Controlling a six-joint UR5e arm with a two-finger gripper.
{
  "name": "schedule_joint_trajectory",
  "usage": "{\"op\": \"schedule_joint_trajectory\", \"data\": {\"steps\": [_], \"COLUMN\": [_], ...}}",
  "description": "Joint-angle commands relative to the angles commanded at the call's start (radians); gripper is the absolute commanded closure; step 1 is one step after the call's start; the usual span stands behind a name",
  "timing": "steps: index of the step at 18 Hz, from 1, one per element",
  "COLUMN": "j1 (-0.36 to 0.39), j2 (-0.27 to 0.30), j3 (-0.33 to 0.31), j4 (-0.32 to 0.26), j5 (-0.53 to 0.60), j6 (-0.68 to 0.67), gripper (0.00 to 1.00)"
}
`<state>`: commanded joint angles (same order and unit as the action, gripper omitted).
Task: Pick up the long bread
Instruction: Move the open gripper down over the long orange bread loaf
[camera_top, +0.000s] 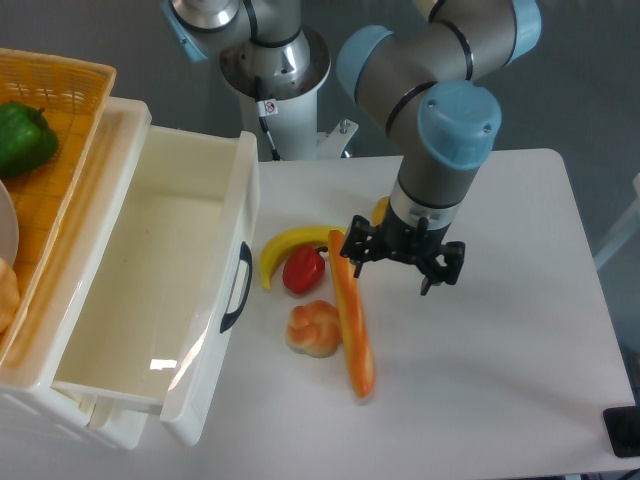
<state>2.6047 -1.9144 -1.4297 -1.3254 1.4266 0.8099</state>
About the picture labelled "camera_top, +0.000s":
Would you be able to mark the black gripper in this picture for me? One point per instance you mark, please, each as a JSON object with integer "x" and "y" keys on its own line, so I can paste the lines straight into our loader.
{"x": 418, "y": 245}

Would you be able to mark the long orange baguette bread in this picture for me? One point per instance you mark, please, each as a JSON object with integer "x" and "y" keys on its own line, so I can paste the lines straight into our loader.
{"x": 357, "y": 349}

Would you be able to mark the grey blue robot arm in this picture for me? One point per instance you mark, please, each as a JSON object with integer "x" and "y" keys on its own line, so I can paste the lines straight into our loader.
{"x": 420, "y": 91}

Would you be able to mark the round knotted bread roll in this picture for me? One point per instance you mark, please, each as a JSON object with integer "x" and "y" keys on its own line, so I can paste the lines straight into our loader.
{"x": 314, "y": 329}

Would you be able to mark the light brown croissant bread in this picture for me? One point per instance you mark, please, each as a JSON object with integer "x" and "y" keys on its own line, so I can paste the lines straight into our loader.
{"x": 9, "y": 295}

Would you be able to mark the small orange fruit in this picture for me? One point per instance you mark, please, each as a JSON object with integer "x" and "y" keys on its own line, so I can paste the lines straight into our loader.
{"x": 379, "y": 211}

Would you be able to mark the red plastic bell pepper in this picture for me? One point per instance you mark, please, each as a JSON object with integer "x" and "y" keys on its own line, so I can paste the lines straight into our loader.
{"x": 303, "y": 269}

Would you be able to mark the yellow plastic banana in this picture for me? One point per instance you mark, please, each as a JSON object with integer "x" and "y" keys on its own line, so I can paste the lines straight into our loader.
{"x": 280, "y": 246}

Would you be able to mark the white plastic drawer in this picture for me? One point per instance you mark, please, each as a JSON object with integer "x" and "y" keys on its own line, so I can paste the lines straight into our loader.
{"x": 152, "y": 335}

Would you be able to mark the white furniture at right edge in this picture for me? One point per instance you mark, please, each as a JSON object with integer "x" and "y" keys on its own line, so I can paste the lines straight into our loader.
{"x": 621, "y": 231}

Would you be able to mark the black device at table edge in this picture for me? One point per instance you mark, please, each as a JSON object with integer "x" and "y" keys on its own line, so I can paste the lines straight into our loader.
{"x": 622, "y": 425}

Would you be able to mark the orange woven basket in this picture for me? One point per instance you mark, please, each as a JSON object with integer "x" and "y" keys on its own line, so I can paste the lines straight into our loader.
{"x": 73, "y": 95}

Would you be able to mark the white plastic drawer cabinet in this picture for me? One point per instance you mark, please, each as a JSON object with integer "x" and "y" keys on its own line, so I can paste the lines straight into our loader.
{"x": 29, "y": 400}

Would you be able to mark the white plate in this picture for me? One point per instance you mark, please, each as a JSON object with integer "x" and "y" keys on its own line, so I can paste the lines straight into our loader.
{"x": 9, "y": 228}

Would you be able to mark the green plastic bell pepper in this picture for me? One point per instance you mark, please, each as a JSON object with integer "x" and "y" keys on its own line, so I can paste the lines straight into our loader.
{"x": 27, "y": 141}

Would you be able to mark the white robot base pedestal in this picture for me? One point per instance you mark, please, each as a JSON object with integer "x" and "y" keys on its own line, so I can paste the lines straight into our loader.
{"x": 277, "y": 89}

